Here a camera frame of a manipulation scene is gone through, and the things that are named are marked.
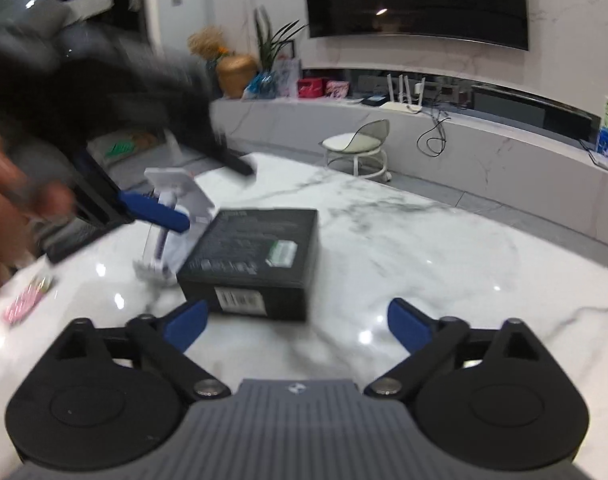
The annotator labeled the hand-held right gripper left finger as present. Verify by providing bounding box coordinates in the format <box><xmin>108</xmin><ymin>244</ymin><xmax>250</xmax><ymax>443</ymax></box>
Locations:
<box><xmin>56</xmin><ymin>299</ymin><xmax>232</xmax><ymax>402</ymax></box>

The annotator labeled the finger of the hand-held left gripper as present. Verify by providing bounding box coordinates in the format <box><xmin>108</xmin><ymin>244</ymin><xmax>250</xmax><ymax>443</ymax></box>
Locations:
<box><xmin>76</xmin><ymin>152</ymin><xmax>192</xmax><ymax>234</ymax></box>
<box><xmin>204</xmin><ymin>125</ymin><xmax>258</xmax><ymax>179</ymax></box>

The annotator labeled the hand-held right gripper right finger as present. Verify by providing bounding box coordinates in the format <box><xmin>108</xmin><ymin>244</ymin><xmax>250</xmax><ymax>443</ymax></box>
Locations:
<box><xmin>364</xmin><ymin>297</ymin><xmax>542</xmax><ymax>402</ymax></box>

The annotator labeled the black cardboard box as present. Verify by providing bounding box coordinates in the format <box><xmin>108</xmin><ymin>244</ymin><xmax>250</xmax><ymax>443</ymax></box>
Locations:
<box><xmin>176</xmin><ymin>206</ymin><xmax>319</xmax><ymax>322</ymax></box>

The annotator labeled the person's left hand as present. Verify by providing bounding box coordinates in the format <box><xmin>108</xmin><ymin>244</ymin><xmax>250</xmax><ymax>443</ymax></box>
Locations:
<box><xmin>0</xmin><ymin>115</ymin><xmax>77</xmax><ymax>297</ymax></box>

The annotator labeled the white phone stand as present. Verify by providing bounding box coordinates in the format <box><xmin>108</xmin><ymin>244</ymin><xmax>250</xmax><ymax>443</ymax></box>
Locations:
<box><xmin>132</xmin><ymin>167</ymin><xmax>219</xmax><ymax>286</ymax></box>

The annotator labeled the white green printed bag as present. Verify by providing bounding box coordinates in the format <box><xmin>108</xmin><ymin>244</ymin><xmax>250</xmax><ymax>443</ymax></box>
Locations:
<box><xmin>91</xmin><ymin>130</ymin><xmax>175</xmax><ymax>161</ymax></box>

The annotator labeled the blue wrapped bundle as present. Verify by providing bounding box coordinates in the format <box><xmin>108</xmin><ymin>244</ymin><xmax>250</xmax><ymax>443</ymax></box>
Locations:
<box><xmin>244</xmin><ymin>71</ymin><xmax>279</xmax><ymax>101</ymax></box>

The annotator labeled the golden round vase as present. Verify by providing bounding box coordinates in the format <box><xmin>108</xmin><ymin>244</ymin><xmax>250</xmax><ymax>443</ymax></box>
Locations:
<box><xmin>216</xmin><ymin>55</ymin><xmax>259</xmax><ymax>100</ymax></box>

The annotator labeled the white gift bag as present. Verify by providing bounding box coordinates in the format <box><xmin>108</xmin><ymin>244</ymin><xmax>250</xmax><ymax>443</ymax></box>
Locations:
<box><xmin>274</xmin><ymin>57</ymin><xmax>302</xmax><ymax>98</ymax></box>

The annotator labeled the red gift box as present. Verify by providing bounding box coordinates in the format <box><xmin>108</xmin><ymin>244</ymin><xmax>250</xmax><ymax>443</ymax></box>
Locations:
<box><xmin>297</xmin><ymin>77</ymin><xmax>329</xmax><ymax>100</ymax></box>

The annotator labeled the dried flower bunch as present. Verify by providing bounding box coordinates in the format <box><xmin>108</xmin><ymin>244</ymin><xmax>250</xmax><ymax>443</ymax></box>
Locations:
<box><xmin>189</xmin><ymin>27</ymin><xmax>232</xmax><ymax>61</ymax></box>

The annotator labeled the green potted plant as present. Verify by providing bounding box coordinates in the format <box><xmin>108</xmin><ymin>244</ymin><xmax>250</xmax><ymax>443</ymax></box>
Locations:
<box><xmin>254</xmin><ymin>6</ymin><xmax>309</xmax><ymax>73</ymax></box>

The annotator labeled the white stool on wheels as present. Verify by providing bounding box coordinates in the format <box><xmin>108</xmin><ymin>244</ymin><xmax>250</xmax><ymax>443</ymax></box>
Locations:
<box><xmin>321</xmin><ymin>119</ymin><xmax>392</xmax><ymax>183</ymax></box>

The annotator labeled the small pink packet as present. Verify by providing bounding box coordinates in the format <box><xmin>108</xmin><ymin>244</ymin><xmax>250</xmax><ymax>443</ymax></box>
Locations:
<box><xmin>2</xmin><ymin>275</ymin><xmax>54</xmax><ymax>326</ymax></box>

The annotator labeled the white router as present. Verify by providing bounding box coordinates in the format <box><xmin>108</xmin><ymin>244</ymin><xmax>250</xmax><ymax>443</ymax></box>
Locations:
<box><xmin>379</xmin><ymin>74</ymin><xmax>427</xmax><ymax>113</ymax></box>

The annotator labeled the black cable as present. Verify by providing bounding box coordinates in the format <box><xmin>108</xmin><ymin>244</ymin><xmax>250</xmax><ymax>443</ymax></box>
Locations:
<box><xmin>416</xmin><ymin>107</ymin><xmax>452</xmax><ymax>156</ymax></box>

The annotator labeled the black wall television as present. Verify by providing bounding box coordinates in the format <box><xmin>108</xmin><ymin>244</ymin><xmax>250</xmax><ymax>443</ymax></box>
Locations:
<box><xmin>302</xmin><ymin>0</ymin><xmax>530</xmax><ymax>52</ymax></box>

